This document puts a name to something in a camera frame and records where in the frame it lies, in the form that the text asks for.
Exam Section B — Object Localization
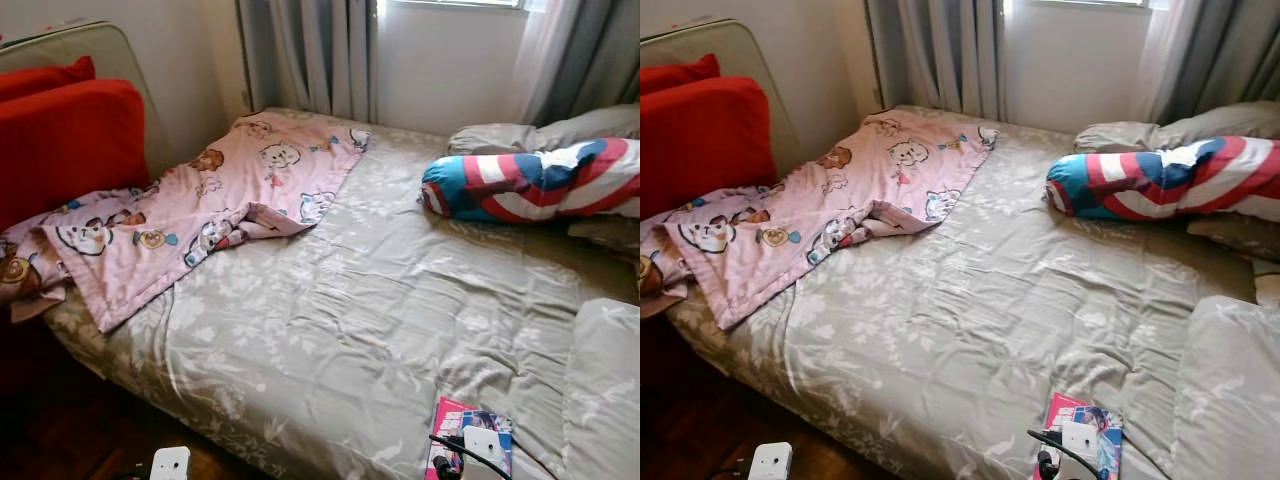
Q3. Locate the bed with grey floral sheet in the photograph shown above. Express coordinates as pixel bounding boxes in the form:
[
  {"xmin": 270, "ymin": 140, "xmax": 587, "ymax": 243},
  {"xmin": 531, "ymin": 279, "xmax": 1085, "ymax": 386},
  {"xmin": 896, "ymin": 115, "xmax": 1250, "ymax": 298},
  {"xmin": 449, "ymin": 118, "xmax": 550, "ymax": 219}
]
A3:
[
  {"xmin": 665, "ymin": 103, "xmax": 1280, "ymax": 480},
  {"xmin": 40, "ymin": 105, "xmax": 641, "ymax": 480}
]

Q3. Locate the manga book pink cover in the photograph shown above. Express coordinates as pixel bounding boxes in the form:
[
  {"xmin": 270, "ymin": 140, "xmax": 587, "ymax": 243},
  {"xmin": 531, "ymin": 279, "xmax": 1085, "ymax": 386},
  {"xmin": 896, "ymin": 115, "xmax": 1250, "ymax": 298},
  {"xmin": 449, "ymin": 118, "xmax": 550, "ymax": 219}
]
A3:
[
  {"xmin": 1040, "ymin": 392, "xmax": 1124, "ymax": 480},
  {"xmin": 425, "ymin": 396, "xmax": 514, "ymax": 480}
]

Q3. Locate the white sheer curtain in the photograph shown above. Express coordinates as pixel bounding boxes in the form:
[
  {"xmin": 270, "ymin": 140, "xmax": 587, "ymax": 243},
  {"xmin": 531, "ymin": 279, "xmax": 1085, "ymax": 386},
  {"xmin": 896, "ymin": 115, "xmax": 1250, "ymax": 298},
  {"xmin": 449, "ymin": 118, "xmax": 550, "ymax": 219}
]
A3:
[
  {"xmin": 1135, "ymin": 0, "xmax": 1216, "ymax": 123},
  {"xmin": 505, "ymin": 0, "xmax": 586, "ymax": 126}
]

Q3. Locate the grey upright mattress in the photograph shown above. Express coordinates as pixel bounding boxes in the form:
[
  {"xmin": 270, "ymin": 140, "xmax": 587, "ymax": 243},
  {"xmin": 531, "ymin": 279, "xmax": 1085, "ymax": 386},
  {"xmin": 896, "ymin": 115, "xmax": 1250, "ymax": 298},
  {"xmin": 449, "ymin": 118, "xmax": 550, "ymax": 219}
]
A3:
[
  {"xmin": 0, "ymin": 20, "xmax": 173, "ymax": 181},
  {"xmin": 640, "ymin": 18, "xmax": 801, "ymax": 176}
]

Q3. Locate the red white blue striped pillow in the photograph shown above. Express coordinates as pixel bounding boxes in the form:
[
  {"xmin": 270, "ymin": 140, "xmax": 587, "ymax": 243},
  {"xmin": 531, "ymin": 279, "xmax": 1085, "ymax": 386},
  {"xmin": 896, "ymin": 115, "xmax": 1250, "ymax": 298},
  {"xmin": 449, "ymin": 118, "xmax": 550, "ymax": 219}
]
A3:
[
  {"xmin": 1045, "ymin": 135, "xmax": 1280, "ymax": 221},
  {"xmin": 420, "ymin": 137, "xmax": 641, "ymax": 223}
]

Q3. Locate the flat red cushion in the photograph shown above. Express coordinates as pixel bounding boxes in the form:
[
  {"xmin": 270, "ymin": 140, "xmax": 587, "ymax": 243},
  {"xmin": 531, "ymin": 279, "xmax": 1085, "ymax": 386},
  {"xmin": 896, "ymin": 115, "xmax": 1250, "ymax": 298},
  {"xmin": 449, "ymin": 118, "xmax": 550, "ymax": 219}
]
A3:
[
  {"xmin": 0, "ymin": 55, "xmax": 98, "ymax": 103},
  {"xmin": 640, "ymin": 53, "xmax": 721, "ymax": 96}
]

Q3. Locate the grey curtain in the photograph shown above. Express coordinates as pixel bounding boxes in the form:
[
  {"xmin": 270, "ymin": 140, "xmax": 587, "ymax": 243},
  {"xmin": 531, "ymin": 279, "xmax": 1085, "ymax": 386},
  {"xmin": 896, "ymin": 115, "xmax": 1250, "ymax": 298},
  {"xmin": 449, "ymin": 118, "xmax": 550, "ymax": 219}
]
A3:
[
  {"xmin": 1160, "ymin": 0, "xmax": 1280, "ymax": 123},
  {"xmin": 865, "ymin": 0, "xmax": 1009, "ymax": 121},
  {"xmin": 530, "ymin": 0, "xmax": 641, "ymax": 126},
  {"xmin": 237, "ymin": 0, "xmax": 379, "ymax": 123}
]

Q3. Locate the large red cushion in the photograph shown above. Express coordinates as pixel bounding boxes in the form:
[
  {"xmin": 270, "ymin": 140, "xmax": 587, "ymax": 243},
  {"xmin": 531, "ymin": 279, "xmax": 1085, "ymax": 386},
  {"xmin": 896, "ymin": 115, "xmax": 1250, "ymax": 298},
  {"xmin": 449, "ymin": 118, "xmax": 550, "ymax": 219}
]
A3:
[
  {"xmin": 0, "ymin": 78, "xmax": 151, "ymax": 231},
  {"xmin": 640, "ymin": 76, "xmax": 779, "ymax": 219}
]

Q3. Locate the large grey floral pillow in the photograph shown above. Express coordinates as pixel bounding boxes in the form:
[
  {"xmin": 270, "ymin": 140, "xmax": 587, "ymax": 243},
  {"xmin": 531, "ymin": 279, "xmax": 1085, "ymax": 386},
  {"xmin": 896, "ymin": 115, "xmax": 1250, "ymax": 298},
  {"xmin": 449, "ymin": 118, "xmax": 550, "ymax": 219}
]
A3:
[
  {"xmin": 1172, "ymin": 295, "xmax": 1280, "ymax": 480},
  {"xmin": 563, "ymin": 298, "xmax": 641, "ymax": 480}
]

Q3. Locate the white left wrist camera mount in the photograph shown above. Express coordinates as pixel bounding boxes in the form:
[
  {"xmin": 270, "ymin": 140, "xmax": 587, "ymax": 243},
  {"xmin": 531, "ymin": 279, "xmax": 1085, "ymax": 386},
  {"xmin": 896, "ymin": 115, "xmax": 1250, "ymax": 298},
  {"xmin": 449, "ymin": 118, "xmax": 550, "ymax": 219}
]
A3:
[
  {"xmin": 748, "ymin": 442, "xmax": 793, "ymax": 480},
  {"xmin": 150, "ymin": 446, "xmax": 191, "ymax": 480}
]

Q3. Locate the pink cartoon print blanket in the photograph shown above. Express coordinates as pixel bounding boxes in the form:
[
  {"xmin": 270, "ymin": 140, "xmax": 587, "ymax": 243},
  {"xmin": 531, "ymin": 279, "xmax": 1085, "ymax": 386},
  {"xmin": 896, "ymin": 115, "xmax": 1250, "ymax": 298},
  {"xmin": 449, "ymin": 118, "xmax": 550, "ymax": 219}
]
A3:
[
  {"xmin": 0, "ymin": 112, "xmax": 371, "ymax": 333},
  {"xmin": 640, "ymin": 110, "xmax": 999, "ymax": 331}
]

